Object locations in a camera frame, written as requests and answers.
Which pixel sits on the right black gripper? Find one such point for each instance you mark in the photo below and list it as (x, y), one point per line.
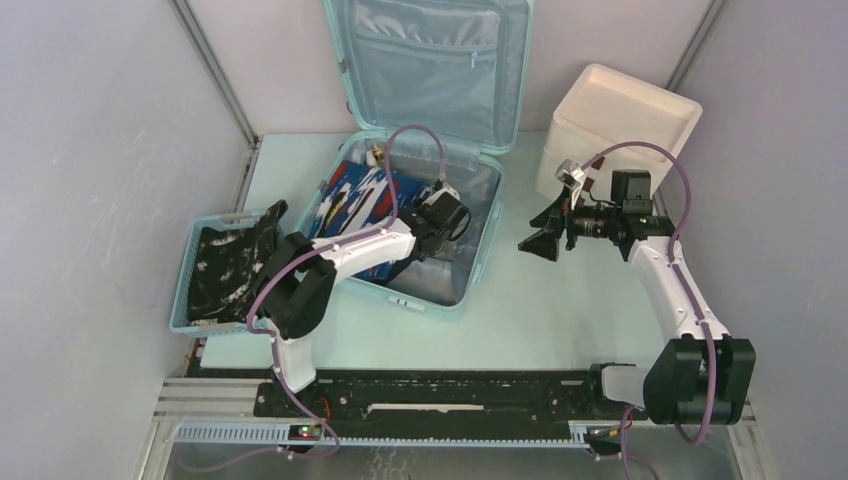
(545, 243)

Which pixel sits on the blue white red garment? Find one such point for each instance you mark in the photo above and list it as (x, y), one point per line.
(357, 196)

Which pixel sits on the light blue ribbed suitcase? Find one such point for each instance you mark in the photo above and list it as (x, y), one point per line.
(438, 85)

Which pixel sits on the black white patterned garment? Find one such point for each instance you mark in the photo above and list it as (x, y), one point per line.
(226, 267)

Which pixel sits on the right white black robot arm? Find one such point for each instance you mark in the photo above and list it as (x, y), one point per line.
(703, 373)

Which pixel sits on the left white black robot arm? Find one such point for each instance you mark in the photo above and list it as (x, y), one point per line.
(293, 288)

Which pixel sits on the cream plastic drawer cabinet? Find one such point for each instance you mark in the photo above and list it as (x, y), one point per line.
(605, 107)

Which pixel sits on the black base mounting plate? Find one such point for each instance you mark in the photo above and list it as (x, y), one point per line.
(454, 405)

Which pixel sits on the blue perforated plastic basket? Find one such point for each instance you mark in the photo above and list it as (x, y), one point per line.
(178, 320)

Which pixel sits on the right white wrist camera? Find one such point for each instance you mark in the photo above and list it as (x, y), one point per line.
(573, 177)

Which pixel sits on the aluminium frame rail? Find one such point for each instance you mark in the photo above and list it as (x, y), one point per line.
(221, 410)

